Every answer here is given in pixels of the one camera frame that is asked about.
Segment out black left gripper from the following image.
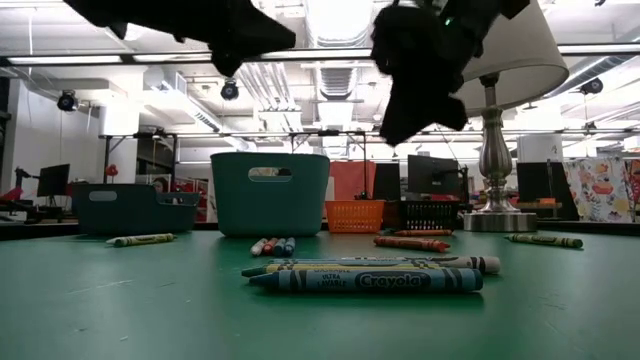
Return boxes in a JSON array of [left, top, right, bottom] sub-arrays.
[[110, 0, 297, 78]]

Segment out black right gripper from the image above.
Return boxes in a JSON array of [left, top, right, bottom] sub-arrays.
[[370, 3, 481, 146]]

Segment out black panel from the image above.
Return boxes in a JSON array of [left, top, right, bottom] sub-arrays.
[[372, 162, 402, 202]]

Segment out orange panel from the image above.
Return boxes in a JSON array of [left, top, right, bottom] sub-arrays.
[[329, 160, 377, 202]]

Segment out black plastic basket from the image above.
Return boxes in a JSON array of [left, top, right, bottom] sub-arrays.
[[383, 199, 462, 232]]

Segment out table lamp white shade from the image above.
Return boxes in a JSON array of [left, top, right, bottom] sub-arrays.
[[449, 0, 571, 234]]

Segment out orange plastic basket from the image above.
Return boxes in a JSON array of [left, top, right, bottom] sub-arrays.
[[324, 199, 387, 235]]

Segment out orange crayon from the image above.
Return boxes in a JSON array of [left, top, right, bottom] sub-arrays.
[[375, 235, 449, 244], [372, 237, 452, 254]]

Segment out white crayon black bands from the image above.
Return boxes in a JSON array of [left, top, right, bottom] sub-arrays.
[[344, 254, 502, 276]]

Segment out large teal plastic bin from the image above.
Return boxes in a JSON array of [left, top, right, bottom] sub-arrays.
[[210, 151, 332, 238]]

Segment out blue crayon Crayola print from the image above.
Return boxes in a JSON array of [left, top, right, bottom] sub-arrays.
[[248, 267, 485, 295]]

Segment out yellow-green crayon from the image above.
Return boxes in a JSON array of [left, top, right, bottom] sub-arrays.
[[111, 232, 178, 249], [503, 232, 585, 250]]

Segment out overhead beam with light strips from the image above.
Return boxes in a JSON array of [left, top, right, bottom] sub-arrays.
[[0, 42, 640, 69]]

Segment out green crayon yellow wrapper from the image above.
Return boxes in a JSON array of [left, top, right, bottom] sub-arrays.
[[241, 262, 451, 279]]

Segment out floral cloth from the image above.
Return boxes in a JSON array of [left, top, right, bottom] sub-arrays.
[[563, 157, 640, 224]]

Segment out small blue-grey plastic bin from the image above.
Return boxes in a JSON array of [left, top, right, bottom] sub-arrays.
[[73, 182, 202, 237]]

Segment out small black monitor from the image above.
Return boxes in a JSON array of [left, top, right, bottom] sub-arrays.
[[36, 163, 72, 198]]

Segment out green table mat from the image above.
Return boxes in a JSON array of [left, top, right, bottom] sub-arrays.
[[0, 227, 640, 360]]

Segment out black ceiling camera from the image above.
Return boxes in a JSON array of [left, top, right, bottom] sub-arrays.
[[579, 77, 605, 96], [56, 88, 80, 113], [219, 78, 240, 102]]

